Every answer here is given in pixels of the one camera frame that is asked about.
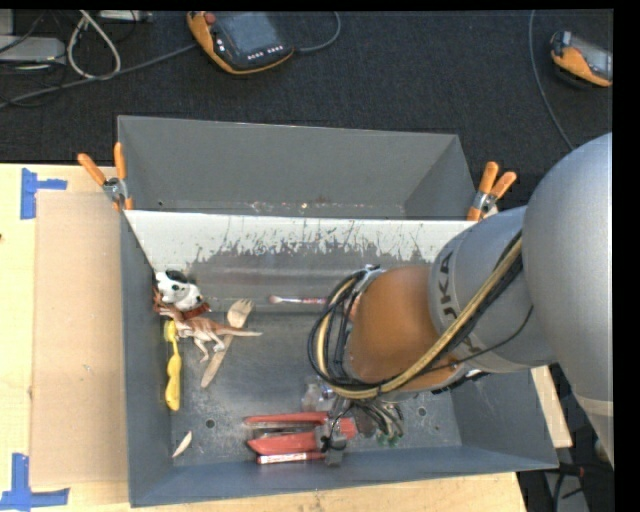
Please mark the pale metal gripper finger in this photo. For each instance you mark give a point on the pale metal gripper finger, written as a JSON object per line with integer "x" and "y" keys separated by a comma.
{"x": 328, "y": 426}
{"x": 337, "y": 451}

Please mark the clear glass thing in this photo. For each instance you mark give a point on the clear glass thing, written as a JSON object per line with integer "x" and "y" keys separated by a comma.
{"x": 316, "y": 392}

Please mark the red marker pen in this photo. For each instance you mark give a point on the red marker pen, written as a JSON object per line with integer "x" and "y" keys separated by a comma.
{"x": 287, "y": 457}

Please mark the grey metal bin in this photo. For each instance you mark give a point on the grey metal bin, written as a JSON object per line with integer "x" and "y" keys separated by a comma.
{"x": 260, "y": 360}

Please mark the pink-tipped thin brush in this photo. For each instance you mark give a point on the pink-tipped thin brush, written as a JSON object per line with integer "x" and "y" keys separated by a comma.
{"x": 300, "y": 300}

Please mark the pale wooden fork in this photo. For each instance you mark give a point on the pale wooden fork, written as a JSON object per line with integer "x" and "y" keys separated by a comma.
{"x": 239, "y": 312}

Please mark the small pale wood sliver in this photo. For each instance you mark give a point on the small pale wood sliver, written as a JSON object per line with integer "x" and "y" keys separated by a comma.
{"x": 182, "y": 444}

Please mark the brown toy dinosaur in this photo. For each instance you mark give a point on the brown toy dinosaur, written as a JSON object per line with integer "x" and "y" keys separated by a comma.
{"x": 205, "y": 327}

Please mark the yellow plastic toy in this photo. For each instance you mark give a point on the yellow plastic toy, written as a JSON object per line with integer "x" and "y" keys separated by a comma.
{"x": 173, "y": 372}

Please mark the black and white toy dog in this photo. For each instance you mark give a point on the black and white toy dog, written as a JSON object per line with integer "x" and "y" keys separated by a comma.
{"x": 177, "y": 290}

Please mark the brown cardboard board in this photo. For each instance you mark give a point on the brown cardboard board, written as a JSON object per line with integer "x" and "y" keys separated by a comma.
{"x": 75, "y": 350}

